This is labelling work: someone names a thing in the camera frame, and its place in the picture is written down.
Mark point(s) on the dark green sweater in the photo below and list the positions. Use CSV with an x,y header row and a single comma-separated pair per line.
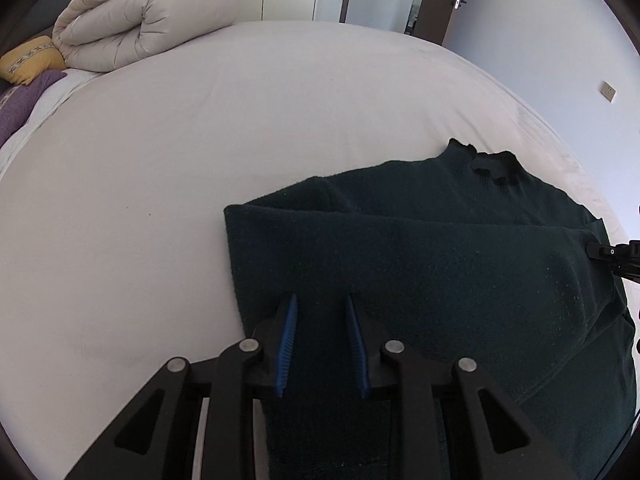
x,y
450,270

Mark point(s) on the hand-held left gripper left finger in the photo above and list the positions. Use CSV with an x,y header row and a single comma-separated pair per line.
x,y
286,345

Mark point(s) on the dark grey headboard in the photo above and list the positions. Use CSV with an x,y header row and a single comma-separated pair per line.
x,y
50,10

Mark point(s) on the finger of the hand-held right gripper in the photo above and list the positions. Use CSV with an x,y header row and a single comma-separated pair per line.
x,y
600,251

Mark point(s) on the purple patterned pillow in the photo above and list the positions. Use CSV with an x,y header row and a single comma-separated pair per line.
x,y
20,105

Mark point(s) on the beige wall socket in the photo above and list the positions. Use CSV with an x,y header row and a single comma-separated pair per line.
x,y
609,92

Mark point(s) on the beige folded duvet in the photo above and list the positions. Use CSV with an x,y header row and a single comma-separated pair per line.
x,y
140,20

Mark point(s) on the brown door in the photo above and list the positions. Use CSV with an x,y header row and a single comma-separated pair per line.
x,y
445,22

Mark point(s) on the yellow patterned pillow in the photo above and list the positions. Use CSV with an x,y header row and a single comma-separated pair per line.
x,y
30,60

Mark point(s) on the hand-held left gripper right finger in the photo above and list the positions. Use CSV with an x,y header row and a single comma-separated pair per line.
x,y
357,345

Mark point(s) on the bed with white sheet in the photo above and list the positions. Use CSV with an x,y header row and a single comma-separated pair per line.
x,y
250,135

